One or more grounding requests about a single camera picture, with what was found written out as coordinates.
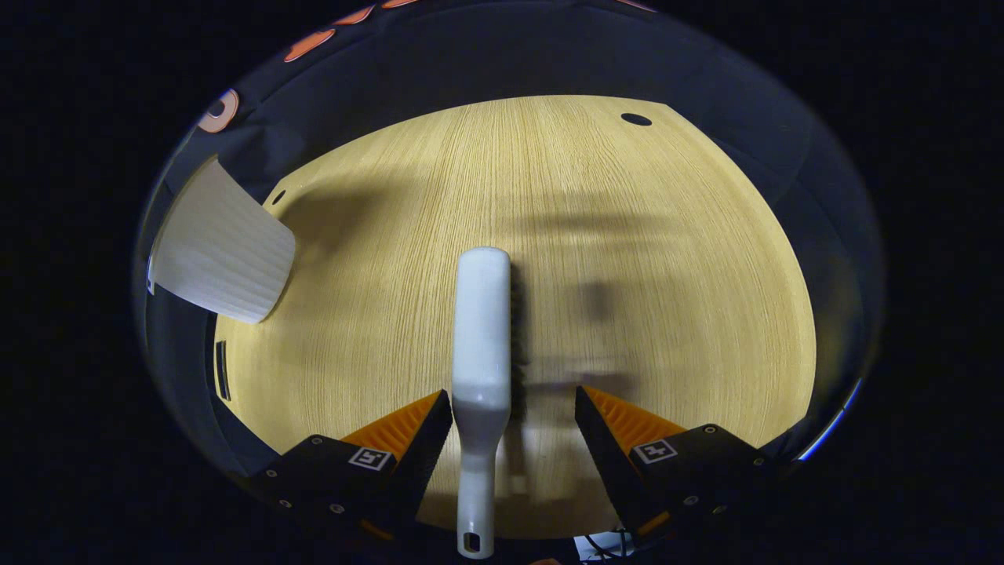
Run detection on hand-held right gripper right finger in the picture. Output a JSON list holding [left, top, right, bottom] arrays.
[[575, 385, 785, 538]]

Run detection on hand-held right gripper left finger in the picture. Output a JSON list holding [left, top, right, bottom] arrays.
[[249, 390, 454, 542]]

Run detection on small white broom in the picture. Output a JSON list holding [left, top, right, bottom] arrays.
[[451, 246, 528, 560]]

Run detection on white ribbed garbage bin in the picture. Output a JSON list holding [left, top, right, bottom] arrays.
[[147, 155, 297, 325]]

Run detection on wooden desktop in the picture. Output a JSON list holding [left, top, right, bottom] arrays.
[[213, 94, 817, 541]]

